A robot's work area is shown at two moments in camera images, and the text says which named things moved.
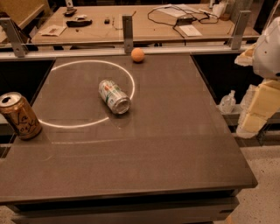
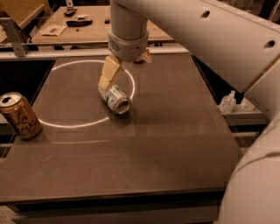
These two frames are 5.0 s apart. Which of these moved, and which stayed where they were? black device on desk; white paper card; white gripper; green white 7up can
Moved: white gripper
Stayed: white paper card; black device on desk; green white 7up can
